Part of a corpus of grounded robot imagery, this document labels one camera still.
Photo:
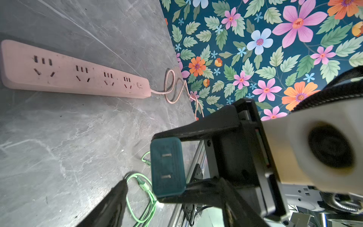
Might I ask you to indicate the pink power strip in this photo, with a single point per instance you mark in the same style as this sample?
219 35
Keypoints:
26 67

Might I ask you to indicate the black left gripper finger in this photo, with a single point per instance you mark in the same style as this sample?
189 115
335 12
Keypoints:
110 211

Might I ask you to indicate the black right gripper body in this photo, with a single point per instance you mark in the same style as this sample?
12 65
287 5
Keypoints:
238 151

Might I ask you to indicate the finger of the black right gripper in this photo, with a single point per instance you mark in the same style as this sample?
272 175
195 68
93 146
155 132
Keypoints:
221 194
198 130

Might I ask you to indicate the teal USB charger plug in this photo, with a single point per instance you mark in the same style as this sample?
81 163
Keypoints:
167 167

